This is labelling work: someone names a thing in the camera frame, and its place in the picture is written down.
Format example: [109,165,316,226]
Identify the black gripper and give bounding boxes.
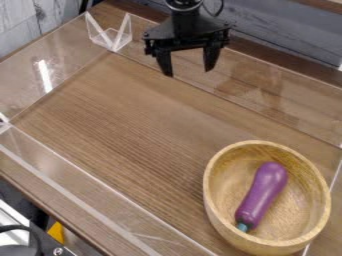
[142,6,231,77]

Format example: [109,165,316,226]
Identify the purple toy eggplant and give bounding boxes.
[235,162,288,232]

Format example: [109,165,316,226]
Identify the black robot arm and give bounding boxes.
[142,0,231,77]

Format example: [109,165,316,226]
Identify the brown wooden bowl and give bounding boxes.
[203,140,331,256]

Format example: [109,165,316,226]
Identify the black device with yellow label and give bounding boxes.
[28,222,96,256]

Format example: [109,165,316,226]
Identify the clear acrylic corner bracket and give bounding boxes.
[84,13,132,52]

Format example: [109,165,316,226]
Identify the black cable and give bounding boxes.
[0,224,44,256]

